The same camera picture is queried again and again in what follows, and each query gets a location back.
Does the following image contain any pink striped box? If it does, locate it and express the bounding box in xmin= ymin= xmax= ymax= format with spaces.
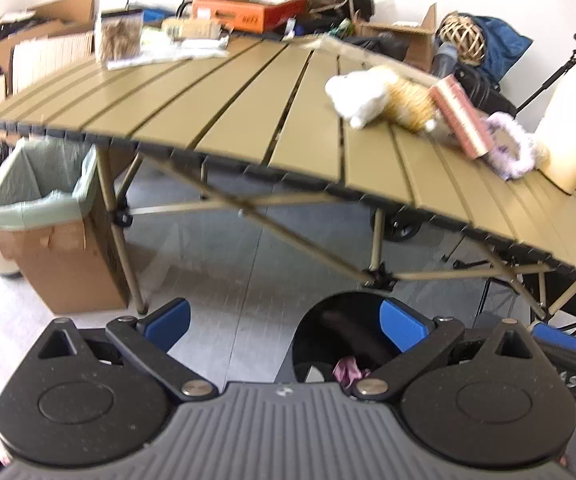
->
xmin=428 ymin=74 xmax=496 ymax=160

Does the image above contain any orange cardboard box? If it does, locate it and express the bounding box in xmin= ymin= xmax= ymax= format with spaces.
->
xmin=190 ymin=0 xmax=313 ymax=33

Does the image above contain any wicker ball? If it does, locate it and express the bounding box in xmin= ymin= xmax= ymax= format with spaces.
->
xmin=439 ymin=11 xmax=484 ymax=56

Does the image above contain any magenta cloth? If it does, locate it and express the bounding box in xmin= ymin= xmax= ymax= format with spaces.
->
xmin=333 ymin=356 xmax=371 ymax=387

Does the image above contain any open cardboard box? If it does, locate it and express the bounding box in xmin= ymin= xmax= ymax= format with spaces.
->
xmin=355 ymin=2 xmax=439 ymax=73

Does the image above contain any black trash bin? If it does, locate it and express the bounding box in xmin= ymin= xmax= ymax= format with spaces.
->
xmin=274 ymin=290 xmax=439 ymax=386

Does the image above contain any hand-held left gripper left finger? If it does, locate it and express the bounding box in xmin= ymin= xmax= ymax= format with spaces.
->
xmin=38 ymin=297 xmax=219 ymax=402

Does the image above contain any white plastic package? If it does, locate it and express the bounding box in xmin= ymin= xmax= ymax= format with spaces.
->
xmin=105 ymin=27 xmax=231 ymax=71

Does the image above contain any blue bag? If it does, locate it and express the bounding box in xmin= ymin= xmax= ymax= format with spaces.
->
xmin=473 ymin=15 xmax=534 ymax=83

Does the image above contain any khaki folding table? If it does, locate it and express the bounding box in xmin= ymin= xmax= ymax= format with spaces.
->
xmin=0 ymin=35 xmax=576 ymax=328

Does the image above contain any stack of white sheets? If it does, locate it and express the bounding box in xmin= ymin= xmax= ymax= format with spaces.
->
xmin=10 ymin=31 xmax=96 ymax=95

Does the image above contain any clear snack jar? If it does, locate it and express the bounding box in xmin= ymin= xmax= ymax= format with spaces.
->
xmin=94 ymin=9 xmax=145 ymax=63

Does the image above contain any white and yellow plush toy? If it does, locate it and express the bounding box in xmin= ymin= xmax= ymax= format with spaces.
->
xmin=325 ymin=66 xmax=441 ymax=133

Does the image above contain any grey water bottle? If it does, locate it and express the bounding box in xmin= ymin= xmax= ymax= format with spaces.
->
xmin=430 ymin=42 xmax=461 ymax=78

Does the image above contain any dark duffel bag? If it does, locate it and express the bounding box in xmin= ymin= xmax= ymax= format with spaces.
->
xmin=308 ymin=0 xmax=375 ymax=36

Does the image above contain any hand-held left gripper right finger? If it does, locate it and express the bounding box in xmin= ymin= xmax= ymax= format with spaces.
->
xmin=353 ymin=299 xmax=536 ymax=403

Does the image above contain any lilac fluffy cloth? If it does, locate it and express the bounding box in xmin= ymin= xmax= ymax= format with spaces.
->
xmin=483 ymin=111 xmax=541 ymax=181

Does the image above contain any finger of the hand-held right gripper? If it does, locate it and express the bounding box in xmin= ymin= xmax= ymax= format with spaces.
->
xmin=532 ymin=322 xmax=576 ymax=353

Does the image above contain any large cream container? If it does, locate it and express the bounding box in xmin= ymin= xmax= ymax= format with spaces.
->
xmin=535 ymin=32 xmax=576 ymax=195

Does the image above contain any black folding chair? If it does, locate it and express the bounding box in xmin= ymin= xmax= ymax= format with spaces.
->
xmin=453 ymin=247 xmax=576 ymax=336

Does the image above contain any green plastic bin liner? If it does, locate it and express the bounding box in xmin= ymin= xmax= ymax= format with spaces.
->
xmin=0 ymin=137 xmax=99 ymax=233

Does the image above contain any black backpack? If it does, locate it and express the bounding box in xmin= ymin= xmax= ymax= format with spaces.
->
xmin=453 ymin=62 xmax=518 ymax=117

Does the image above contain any open box of dark items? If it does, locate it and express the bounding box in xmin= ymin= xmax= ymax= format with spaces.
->
xmin=0 ymin=0 xmax=99 ymax=93

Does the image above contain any small tan carton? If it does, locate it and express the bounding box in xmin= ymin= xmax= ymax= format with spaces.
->
xmin=160 ymin=16 xmax=229 ymax=41

